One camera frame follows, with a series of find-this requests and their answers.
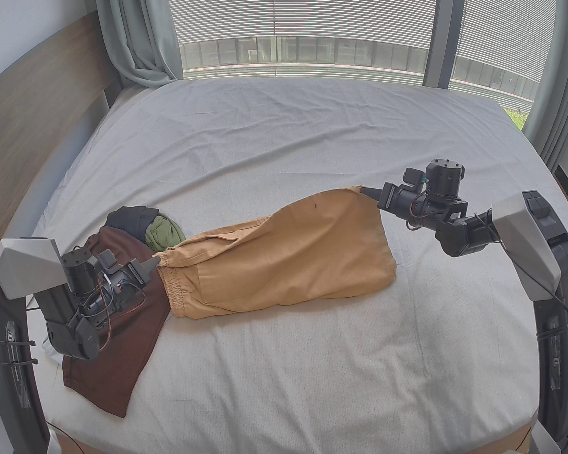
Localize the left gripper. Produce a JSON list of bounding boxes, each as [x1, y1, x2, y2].
[[108, 262, 151, 301]]

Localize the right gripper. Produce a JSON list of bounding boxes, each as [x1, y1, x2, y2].
[[378, 183, 427, 218]]

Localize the tan shorts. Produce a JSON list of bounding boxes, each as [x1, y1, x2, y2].
[[151, 185, 397, 320]]

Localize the green garment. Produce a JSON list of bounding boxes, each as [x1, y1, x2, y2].
[[145, 216, 187, 250]]

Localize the black garment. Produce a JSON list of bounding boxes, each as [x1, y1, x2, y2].
[[105, 206, 161, 245]]

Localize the brown garment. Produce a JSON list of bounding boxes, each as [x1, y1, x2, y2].
[[62, 227, 171, 419]]

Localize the white garment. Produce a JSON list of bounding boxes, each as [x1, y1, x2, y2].
[[40, 341, 68, 366]]

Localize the grey-green curtain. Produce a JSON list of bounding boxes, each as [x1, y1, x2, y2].
[[521, 0, 568, 174], [92, 0, 185, 90]]

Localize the window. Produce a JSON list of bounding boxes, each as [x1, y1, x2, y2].
[[162, 0, 561, 131]]

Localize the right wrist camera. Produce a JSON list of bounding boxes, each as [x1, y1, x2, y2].
[[402, 168, 429, 193]]

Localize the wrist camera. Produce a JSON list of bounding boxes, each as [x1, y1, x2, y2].
[[96, 250, 120, 274], [402, 168, 429, 193]]

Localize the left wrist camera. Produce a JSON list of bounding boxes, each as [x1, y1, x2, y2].
[[96, 250, 120, 274]]

